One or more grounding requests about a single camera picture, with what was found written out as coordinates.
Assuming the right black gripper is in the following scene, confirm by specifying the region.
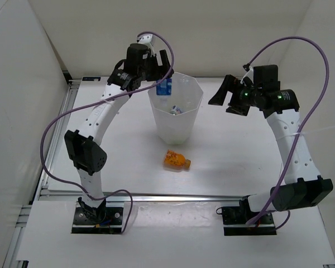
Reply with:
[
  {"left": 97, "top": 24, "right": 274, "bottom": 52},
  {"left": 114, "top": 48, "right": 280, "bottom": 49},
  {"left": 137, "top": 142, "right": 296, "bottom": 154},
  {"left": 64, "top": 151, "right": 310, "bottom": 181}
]
[{"left": 208, "top": 75, "right": 261, "bottom": 117}]

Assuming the blue label clear bottle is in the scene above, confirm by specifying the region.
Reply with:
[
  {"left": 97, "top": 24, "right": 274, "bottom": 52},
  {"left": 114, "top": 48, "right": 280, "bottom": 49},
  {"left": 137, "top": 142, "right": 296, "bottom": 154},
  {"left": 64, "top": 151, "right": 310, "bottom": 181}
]
[{"left": 156, "top": 78, "right": 172, "bottom": 96}]

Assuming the white label clear bottle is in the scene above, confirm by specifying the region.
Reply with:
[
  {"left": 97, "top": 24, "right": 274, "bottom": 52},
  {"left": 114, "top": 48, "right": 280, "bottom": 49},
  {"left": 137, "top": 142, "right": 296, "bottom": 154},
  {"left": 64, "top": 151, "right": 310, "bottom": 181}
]
[{"left": 170, "top": 105, "right": 183, "bottom": 116}]

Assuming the orange juice bottle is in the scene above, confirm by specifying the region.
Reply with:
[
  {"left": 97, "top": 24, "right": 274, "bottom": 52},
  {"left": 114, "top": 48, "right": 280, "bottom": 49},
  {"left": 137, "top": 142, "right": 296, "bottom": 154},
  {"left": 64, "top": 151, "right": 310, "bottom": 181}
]
[{"left": 163, "top": 150, "right": 191, "bottom": 170}]

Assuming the clear unlabelled plastic bottle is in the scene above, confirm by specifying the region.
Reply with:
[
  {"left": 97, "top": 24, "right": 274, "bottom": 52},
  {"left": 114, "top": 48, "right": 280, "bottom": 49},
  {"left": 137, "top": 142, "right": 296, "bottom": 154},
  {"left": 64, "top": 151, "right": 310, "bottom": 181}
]
[{"left": 178, "top": 77, "right": 191, "bottom": 87}]

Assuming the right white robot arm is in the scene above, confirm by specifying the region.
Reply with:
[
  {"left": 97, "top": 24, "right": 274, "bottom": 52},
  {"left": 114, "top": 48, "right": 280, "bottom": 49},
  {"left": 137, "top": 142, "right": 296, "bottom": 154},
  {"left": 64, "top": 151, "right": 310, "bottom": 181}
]
[{"left": 208, "top": 74, "right": 333, "bottom": 224}]

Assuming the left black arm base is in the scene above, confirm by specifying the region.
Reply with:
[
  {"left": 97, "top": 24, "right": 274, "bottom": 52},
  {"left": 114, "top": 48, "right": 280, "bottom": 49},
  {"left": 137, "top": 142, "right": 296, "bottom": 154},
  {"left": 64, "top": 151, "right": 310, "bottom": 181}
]
[{"left": 71, "top": 204, "right": 124, "bottom": 235}]

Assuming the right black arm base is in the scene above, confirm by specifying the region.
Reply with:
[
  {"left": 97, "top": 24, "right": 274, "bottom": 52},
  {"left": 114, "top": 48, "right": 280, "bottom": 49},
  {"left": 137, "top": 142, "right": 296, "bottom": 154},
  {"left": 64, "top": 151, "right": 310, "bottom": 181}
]
[{"left": 216, "top": 201, "right": 276, "bottom": 236}]

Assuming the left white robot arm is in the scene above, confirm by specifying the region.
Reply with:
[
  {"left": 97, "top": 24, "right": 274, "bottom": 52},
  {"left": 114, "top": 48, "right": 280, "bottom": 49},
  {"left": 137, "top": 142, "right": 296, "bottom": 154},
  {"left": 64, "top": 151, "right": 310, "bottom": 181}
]
[{"left": 64, "top": 47, "right": 170, "bottom": 224}]

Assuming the white faceted plastic bin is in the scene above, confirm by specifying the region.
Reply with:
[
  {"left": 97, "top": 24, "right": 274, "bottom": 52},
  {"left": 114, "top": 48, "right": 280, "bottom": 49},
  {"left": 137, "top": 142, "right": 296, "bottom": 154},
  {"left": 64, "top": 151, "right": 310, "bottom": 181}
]
[{"left": 148, "top": 73, "right": 203, "bottom": 145}]

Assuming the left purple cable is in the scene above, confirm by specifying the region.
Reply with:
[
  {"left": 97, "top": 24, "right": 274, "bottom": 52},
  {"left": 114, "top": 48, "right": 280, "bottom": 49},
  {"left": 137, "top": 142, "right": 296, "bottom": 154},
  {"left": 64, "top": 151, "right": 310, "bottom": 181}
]
[{"left": 40, "top": 31, "right": 175, "bottom": 235}]

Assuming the purple cable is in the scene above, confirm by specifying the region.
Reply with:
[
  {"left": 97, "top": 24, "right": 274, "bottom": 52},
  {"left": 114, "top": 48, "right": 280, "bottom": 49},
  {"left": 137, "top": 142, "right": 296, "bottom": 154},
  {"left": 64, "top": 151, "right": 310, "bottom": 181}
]
[
  {"left": 40, "top": 31, "right": 175, "bottom": 235},
  {"left": 242, "top": 36, "right": 330, "bottom": 230}
]

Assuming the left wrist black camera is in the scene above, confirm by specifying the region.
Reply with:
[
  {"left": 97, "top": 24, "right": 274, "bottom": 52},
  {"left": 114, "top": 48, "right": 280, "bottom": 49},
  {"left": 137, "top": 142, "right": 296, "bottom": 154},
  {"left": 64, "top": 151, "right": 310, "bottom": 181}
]
[{"left": 123, "top": 43, "right": 150, "bottom": 76}]

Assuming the wrist black camera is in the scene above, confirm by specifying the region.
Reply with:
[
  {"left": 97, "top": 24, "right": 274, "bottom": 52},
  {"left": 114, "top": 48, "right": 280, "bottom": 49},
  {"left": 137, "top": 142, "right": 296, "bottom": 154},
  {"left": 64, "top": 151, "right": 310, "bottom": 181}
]
[
  {"left": 253, "top": 64, "right": 280, "bottom": 92},
  {"left": 123, "top": 43, "right": 150, "bottom": 76}
]

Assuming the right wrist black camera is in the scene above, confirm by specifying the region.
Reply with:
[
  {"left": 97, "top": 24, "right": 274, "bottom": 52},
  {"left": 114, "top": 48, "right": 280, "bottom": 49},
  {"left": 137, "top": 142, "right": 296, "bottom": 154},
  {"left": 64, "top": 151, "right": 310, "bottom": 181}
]
[{"left": 253, "top": 64, "right": 280, "bottom": 92}]

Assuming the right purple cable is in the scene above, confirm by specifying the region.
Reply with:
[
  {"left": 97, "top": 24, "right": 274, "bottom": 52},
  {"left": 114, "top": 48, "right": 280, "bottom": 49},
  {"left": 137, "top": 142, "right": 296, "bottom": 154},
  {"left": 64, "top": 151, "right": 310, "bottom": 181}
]
[{"left": 242, "top": 36, "right": 330, "bottom": 230}]

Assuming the aluminium front rail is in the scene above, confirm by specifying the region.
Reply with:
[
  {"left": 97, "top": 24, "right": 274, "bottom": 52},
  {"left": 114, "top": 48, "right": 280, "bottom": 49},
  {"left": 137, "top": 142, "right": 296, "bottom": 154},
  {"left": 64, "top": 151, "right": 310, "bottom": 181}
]
[{"left": 37, "top": 190, "right": 242, "bottom": 202}]

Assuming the aluminium left frame rail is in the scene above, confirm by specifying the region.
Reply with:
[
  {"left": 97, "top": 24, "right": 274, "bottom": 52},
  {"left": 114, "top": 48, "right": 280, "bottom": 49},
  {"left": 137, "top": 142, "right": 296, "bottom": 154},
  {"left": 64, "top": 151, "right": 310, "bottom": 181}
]
[{"left": 2, "top": 71, "right": 80, "bottom": 267}]

